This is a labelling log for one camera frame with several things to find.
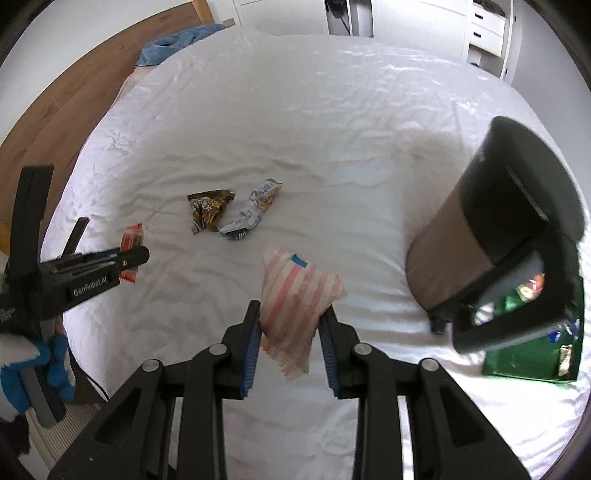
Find brown kettle with black handle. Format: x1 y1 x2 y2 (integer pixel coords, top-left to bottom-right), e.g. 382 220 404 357
405 115 586 355

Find small red snack packet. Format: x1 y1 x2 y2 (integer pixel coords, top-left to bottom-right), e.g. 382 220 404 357
120 224 146 283

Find white wardrobe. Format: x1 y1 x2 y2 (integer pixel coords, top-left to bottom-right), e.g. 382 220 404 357
208 0 522 84

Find brown snack packet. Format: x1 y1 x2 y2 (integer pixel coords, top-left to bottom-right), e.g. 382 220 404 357
187 189 236 236

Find green tray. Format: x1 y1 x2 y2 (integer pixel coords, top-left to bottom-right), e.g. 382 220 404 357
480 272 583 384

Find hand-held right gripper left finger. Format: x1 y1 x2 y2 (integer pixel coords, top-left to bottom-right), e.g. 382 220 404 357
48 300 262 480

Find black cable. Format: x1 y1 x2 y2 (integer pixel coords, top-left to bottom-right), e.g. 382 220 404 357
69 360 112 402

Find wooden headboard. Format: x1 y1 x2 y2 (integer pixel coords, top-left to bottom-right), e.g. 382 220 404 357
0 0 215 236

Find pink striped snack packet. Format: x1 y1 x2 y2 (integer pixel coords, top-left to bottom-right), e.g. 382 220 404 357
259 244 348 384

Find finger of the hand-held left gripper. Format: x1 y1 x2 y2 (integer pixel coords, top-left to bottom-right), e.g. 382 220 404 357
62 217 91 256
51 246 151 278

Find blue towel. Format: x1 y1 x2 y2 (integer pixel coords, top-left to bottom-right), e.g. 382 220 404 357
136 23 227 68

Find person's left hand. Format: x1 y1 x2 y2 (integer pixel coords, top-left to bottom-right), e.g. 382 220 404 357
0 330 77 421

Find white and blue snack packet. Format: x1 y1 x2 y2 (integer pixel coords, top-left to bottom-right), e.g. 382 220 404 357
218 179 283 241

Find dark hanging clothes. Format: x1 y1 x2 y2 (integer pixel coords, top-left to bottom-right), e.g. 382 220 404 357
325 0 352 35

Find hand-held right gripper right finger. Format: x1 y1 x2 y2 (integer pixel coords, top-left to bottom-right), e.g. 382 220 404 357
318 307 532 480

